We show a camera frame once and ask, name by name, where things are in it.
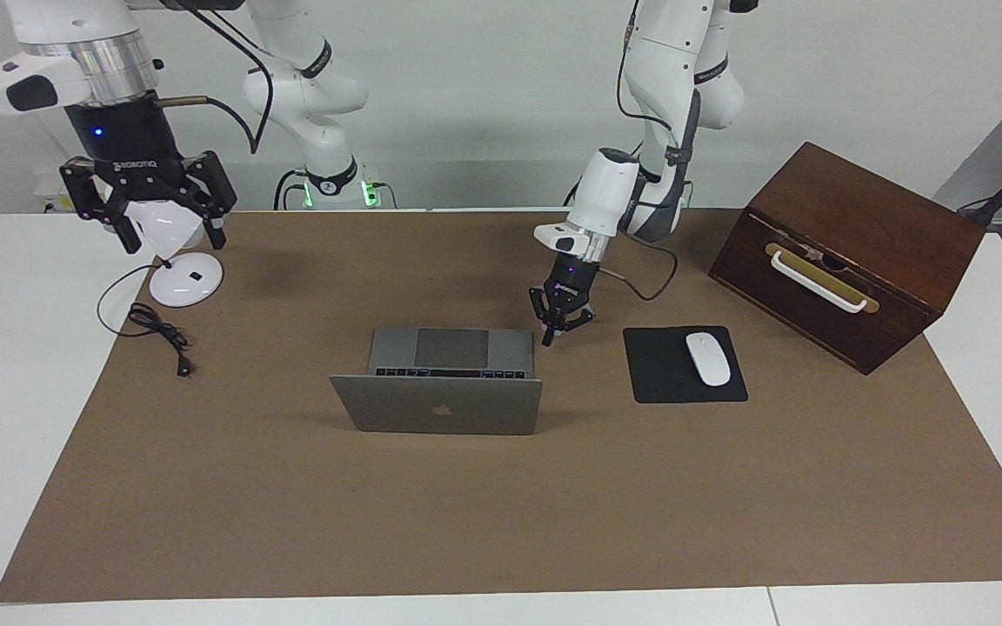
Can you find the white wall power strip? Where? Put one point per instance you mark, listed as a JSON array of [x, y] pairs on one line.
[[47, 184]]

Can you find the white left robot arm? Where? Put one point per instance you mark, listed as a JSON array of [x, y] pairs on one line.
[[614, 191]]

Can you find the white computer mouse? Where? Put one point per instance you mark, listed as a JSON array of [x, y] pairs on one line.
[[708, 358]]

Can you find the white desk lamp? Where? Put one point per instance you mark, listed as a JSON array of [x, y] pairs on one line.
[[188, 283]]

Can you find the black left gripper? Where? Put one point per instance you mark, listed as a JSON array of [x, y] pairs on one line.
[[572, 283]]

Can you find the black mouse pad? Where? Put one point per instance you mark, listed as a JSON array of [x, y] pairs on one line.
[[662, 369]]

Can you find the brown table mat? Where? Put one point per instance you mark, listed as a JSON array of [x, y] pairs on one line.
[[292, 522]]

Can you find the dark brown wooden box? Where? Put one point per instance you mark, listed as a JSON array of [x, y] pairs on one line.
[[866, 209]]

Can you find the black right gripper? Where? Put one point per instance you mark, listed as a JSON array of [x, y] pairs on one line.
[[127, 139]]

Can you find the grey Apple laptop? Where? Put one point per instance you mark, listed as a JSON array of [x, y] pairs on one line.
[[449, 348]]

